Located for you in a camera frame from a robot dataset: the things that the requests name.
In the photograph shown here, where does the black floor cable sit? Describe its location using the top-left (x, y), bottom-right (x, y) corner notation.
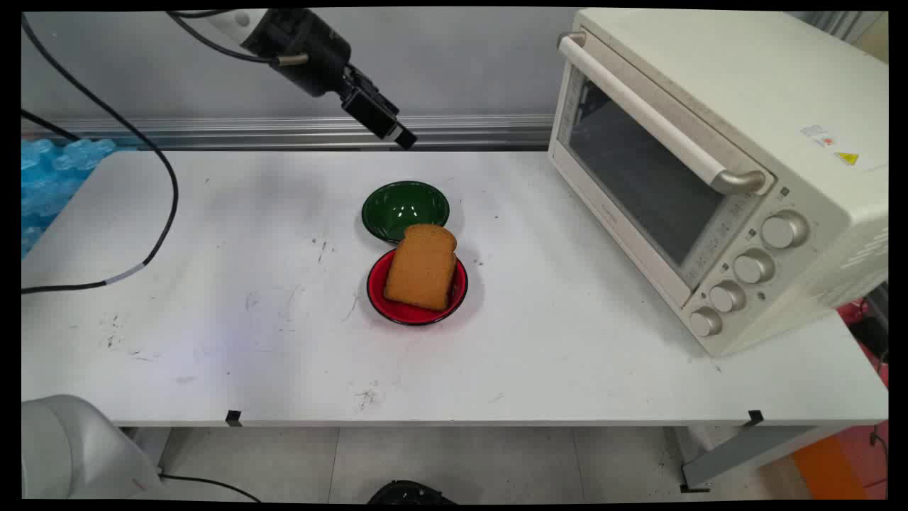
top-left (157, 472), bottom-right (262, 504)

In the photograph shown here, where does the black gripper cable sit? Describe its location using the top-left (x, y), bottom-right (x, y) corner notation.
top-left (166, 9), bottom-right (311, 67)

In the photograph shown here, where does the large silver oven knob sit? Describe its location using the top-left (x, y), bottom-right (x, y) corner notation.
top-left (760, 211), bottom-right (810, 251)

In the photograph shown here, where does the white refrigerator drawer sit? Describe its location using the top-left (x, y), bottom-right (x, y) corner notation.
top-left (548, 33), bottom-right (773, 308)

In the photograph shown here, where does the brown bread slice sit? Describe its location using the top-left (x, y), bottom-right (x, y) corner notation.
top-left (383, 224), bottom-right (459, 313)

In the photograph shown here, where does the grey table leg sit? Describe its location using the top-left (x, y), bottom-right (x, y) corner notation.
top-left (680, 424), bottom-right (846, 493)

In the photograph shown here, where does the white label sticker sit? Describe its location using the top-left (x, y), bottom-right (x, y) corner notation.
top-left (799, 124), bottom-right (837, 149)

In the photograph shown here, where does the orange floor object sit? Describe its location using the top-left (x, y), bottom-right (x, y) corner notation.
top-left (790, 432), bottom-right (870, 500)

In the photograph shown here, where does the red bowl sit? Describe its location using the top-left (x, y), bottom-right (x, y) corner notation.
top-left (366, 248), bottom-right (469, 327)

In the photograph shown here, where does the cream toaster oven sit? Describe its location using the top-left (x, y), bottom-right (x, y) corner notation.
top-left (547, 9), bottom-right (889, 358)

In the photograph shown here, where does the cream oven door handle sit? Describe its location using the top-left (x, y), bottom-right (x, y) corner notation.
top-left (557, 31), bottom-right (769, 196)

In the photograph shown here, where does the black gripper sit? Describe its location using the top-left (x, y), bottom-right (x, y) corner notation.
top-left (241, 9), bottom-right (419, 151)

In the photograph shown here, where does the red object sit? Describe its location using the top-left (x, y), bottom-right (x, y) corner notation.
top-left (836, 297), bottom-right (889, 388)

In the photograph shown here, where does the long black cable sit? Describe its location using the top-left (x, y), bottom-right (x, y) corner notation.
top-left (21, 13), bottom-right (179, 295)

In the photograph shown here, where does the black round floor object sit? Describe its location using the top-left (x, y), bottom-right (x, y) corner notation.
top-left (366, 480), bottom-right (459, 505)

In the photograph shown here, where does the green bowl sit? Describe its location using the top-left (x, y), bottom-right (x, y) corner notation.
top-left (362, 180), bottom-right (451, 245)

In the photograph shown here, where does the short black cable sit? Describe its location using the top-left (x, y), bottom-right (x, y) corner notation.
top-left (21, 109), bottom-right (83, 141)

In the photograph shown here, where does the aluminium rail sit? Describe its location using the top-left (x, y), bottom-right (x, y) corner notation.
top-left (21, 114), bottom-right (556, 152)

